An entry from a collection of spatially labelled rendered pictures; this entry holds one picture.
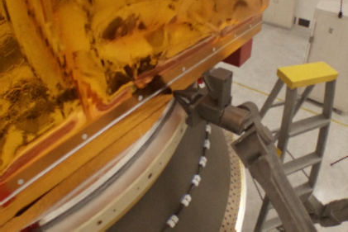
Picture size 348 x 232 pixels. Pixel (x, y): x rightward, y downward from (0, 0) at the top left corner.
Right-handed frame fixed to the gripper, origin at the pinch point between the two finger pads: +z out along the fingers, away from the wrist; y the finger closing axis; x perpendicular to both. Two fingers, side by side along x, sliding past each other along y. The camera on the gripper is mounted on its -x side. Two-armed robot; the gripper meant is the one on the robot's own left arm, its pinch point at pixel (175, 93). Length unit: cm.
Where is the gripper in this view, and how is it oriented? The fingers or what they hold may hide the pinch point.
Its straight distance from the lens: 60.5
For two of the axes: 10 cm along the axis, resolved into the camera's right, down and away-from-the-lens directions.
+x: 0.4, 8.1, 5.8
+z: -7.7, -3.4, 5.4
